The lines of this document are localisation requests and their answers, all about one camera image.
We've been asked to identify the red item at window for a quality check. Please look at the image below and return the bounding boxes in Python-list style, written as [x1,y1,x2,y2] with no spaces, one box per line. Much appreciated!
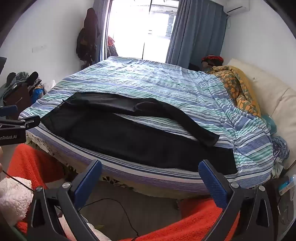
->
[107,36,118,57]

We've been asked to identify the person's left hand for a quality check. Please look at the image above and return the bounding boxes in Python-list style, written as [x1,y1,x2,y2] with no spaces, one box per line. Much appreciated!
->
[0,147,3,173]

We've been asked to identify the white fluffy sleeve cuff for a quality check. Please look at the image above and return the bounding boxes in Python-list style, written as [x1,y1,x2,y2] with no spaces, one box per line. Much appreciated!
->
[0,177,34,226]

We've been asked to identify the cream headboard cushion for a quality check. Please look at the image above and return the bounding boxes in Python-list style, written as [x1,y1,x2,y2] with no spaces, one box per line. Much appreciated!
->
[228,58,296,170]

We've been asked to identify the pile of clothes on chair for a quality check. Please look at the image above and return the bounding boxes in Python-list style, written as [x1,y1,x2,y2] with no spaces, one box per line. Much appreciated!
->
[1,71,45,120]

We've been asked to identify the blue curtain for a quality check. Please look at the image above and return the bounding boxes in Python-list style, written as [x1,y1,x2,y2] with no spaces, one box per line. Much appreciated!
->
[166,0,227,69]

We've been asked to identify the red fleece garment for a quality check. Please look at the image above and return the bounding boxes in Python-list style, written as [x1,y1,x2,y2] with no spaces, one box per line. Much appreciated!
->
[6,143,241,241]

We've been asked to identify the white air conditioner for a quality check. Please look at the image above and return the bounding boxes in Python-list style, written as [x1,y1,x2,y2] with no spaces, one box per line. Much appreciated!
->
[223,0,250,16]

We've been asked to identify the orange floral blanket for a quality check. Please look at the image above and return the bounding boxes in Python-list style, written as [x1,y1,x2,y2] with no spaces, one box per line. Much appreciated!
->
[206,65,261,118]

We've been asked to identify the black pants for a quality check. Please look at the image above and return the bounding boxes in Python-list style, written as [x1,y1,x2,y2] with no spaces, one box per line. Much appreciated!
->
[41,92,237,175]

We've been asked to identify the red black hat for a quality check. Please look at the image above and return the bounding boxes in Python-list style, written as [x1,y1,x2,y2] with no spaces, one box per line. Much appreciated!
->
[201,55,224,71]

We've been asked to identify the black cable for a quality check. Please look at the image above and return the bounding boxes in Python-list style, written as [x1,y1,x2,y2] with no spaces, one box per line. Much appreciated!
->
[2,170,141,241]

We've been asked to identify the dark clothes hanging on wall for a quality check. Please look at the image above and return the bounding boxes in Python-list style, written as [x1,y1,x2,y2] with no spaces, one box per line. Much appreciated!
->
[76,8,100,69]

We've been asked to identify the striped blue green bedsheet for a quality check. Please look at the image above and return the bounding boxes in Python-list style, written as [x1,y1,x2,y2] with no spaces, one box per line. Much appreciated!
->
[21,57,274,198]

